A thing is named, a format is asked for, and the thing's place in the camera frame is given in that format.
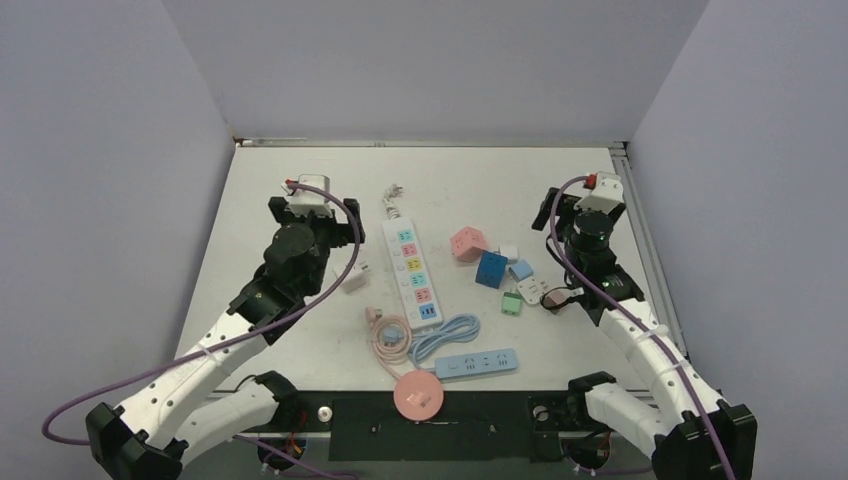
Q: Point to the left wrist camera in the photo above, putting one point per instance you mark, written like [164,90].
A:
[307,195]

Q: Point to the small pink plug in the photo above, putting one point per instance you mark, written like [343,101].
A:
[555,299]

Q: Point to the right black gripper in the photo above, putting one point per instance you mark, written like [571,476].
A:
[566,211]

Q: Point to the small white plug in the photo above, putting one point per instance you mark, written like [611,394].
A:
[510,252]

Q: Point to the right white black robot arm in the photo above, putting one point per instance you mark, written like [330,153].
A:
[690,431]

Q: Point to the blue round plug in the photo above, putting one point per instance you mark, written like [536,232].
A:
[392,335]

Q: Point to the white flat plug adapter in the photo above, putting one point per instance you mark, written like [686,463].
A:
[531,290]

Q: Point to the white cube adapter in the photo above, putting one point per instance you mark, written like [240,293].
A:
[356,277]

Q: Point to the green plug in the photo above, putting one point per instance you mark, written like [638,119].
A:
[511,304]

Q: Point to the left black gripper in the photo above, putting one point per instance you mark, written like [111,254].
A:
[342,233]

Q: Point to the pink cube adapter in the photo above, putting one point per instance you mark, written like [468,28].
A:
[468,244]

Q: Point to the pink round disc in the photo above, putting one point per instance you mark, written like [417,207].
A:
[418,395]

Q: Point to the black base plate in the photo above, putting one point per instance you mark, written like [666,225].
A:
[469,426]

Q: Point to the dark blue cube adapter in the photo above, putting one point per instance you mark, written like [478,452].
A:
[491,269]

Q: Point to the white power strip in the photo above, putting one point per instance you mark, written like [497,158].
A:
[415,286]

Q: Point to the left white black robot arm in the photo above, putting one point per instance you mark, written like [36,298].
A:
[156,432]

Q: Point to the light blue plug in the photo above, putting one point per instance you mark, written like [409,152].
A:
[520,270]

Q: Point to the blue power strip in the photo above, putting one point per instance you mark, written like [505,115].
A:
[476,364]

